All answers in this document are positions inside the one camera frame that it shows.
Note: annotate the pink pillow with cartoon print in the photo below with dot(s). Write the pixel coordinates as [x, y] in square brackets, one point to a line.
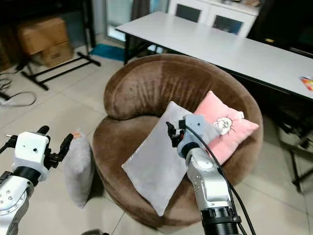
[234, 134]

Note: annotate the black cabinet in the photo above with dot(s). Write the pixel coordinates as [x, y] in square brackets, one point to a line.
[281, 22]

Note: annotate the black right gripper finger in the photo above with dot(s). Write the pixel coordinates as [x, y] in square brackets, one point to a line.
[174, 139]
[171, 127]

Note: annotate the black metal rack frame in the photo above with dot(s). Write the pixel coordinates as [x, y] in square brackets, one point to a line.
[63, 66]

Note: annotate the long white table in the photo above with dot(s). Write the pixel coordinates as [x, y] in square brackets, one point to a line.
[225, 49]

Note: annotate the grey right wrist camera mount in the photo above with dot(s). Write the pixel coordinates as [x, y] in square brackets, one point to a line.
[193, 131]

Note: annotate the black metal chair frame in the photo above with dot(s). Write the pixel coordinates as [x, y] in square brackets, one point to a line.
[293, 147]

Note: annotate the blue floor mat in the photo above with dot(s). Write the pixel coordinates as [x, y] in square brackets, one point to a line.
[106, 51]

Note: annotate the grey square pillow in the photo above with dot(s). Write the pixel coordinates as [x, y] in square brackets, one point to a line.
[78, 176]
[156, 161]

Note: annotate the brown round velvet sofa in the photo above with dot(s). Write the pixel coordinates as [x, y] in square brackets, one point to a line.
[151, 83]

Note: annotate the small brown cardboard box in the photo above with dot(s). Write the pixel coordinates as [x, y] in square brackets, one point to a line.
[58, 55]

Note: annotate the grey curtain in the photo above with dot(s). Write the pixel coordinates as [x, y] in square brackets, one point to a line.
[139, 9]

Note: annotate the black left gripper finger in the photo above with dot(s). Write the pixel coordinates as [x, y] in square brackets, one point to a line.
[66, 143]
[44, 129]

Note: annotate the dark robot foot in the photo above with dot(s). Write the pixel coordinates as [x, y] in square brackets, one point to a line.
[92, 232]

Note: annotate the white cabinet with glass doors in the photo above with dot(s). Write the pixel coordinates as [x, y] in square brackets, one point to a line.
[212, 17]

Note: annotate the large brown cardboard box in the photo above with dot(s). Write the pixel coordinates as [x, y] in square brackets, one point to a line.
[41, 34]

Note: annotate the orange packet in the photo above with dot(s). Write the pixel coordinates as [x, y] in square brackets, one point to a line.
[308, 83]

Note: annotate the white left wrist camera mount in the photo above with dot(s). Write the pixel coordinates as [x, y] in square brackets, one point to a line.
[31, 149]

